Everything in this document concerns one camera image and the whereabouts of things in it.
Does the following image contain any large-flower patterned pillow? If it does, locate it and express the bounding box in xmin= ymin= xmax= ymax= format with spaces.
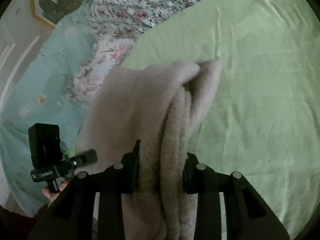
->
xmin=66 ymin=35 xmax=135 ymax=109

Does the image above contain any beige knitted sweater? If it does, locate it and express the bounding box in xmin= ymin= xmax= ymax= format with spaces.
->
xmin=76 ymin=60 xmax=222 ymax=239

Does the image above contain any teal floral blanket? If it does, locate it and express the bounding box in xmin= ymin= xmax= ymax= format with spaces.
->
xmin=1 ymin=3 xmax=96 ymax=216

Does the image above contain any person's left hand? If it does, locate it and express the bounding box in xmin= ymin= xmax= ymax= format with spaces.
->
xmin=42 ymin=178 xmax=72 ymax=204

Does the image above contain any light green bed sheet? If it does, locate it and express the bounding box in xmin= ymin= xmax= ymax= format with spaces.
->
xmin=123 ymin=0 xmax=319 ymax=239

